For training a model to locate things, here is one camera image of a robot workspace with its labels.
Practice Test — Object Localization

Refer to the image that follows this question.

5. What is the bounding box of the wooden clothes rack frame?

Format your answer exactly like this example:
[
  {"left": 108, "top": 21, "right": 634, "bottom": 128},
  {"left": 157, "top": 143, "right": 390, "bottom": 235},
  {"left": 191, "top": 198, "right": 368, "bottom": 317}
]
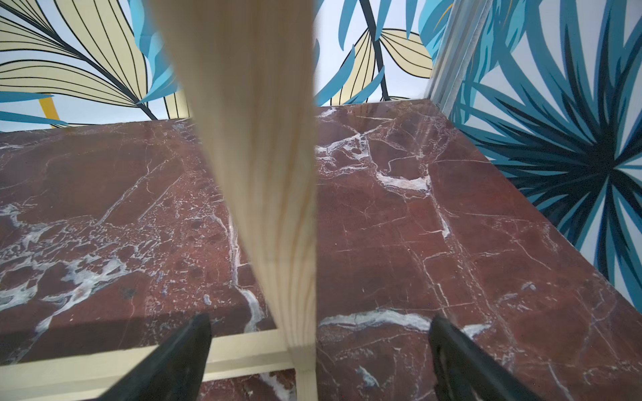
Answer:
[{"left": 1, "top": 1, "right": 319, "bottom": 400}]

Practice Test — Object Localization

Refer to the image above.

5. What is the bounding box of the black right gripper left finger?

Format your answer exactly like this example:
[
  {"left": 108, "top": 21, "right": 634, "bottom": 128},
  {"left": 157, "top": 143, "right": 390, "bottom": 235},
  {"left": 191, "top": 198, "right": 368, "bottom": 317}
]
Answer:
[{"left": 99, "top": 313, "right": 212, "bottom": 400}]

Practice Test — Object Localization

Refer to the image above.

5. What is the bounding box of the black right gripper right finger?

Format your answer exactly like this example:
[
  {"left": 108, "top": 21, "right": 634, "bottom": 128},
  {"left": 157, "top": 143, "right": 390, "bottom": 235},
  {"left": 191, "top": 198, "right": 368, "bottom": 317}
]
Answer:
[{"left": 428, "top": 315, "right": 541, "bottom": 400}]

